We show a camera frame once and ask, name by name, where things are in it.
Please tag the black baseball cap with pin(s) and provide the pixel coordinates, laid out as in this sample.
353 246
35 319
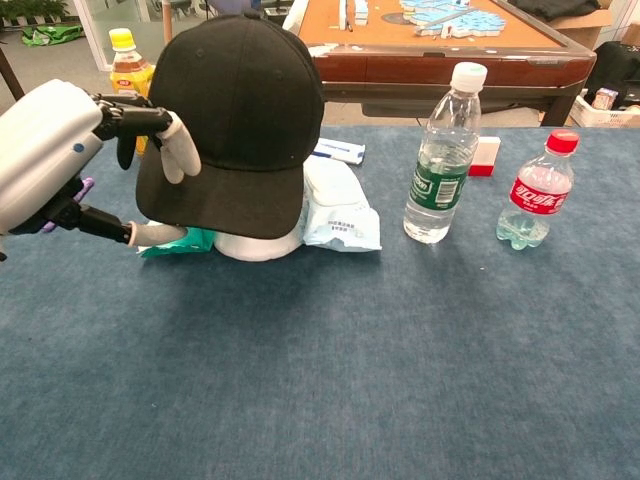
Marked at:
240 115

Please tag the green wet wipes pack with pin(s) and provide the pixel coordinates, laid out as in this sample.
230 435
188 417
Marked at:
175 245

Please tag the white plastic crate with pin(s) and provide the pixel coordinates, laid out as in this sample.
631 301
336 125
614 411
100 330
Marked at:
600 115

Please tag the white foam mannequin head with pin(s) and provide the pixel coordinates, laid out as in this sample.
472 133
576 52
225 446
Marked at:
257 247

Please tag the green bag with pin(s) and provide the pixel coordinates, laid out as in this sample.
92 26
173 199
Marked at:
52 34

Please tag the red white small box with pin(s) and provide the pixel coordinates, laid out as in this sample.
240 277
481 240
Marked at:
486 157

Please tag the red label water bottle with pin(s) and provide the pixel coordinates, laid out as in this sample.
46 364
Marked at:
537 200

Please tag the blue table mat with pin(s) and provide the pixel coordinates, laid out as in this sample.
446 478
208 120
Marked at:
320 360

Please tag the purple stick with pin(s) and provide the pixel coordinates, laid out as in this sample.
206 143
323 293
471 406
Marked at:
88 184

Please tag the cardboard box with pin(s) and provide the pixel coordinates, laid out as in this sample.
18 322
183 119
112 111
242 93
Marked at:
585 27

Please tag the blue white wet wipes pack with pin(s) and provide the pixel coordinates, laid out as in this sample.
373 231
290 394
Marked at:
340 210

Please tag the brown mahjong table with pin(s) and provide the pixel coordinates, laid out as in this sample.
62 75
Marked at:
450 65

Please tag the yellow label tea bottle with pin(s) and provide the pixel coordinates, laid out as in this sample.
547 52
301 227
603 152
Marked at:
127 70

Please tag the green label water bottle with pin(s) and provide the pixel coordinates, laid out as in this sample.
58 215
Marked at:
440 165

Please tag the white blue toothpaste tube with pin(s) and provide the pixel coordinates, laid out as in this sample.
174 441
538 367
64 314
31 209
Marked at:
342 150

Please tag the black bag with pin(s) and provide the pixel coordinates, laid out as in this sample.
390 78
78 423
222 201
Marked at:
617 65

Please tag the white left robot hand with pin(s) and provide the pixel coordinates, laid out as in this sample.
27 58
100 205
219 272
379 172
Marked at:
40 145

